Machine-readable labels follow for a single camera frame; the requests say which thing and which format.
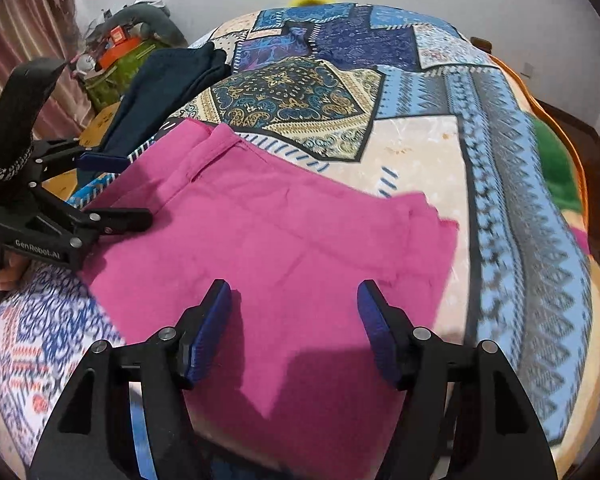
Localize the blue patchwork blanket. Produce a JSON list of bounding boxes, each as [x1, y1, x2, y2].
[[0, 2, 600, 480]]

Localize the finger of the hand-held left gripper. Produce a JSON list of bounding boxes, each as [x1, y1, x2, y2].
[[28, 137, 131, 183], [87, 207, 154, 237]]

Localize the pink striped curtain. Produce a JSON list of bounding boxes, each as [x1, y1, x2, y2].
[[0, 0, 83, 128]]

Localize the orange box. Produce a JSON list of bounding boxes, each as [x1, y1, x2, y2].
[[97, 34, 143, 69]]

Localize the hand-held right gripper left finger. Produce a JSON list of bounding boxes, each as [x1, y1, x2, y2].
[[30, 279, 233, 480]]

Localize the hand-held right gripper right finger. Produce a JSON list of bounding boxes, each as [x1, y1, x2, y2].
[[357, 279, 556, 480]]

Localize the pink pants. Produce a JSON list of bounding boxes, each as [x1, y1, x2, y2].
[[77, 119, 459, 480]]

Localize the dark navy pants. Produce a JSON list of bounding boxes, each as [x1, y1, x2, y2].
[[77, 41, 231, 197]]

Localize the green storage box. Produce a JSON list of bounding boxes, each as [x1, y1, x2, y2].
[[82, 42, 167, 112]]

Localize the grey plush pillow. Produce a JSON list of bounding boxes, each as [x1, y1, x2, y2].
[[107, 2, 189, 47]]

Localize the person's left hand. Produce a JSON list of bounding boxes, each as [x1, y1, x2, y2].
[[0, 254, 28, 292]]

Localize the wooden bed post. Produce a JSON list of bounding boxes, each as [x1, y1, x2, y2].
[[470, 35, 497, 57]]

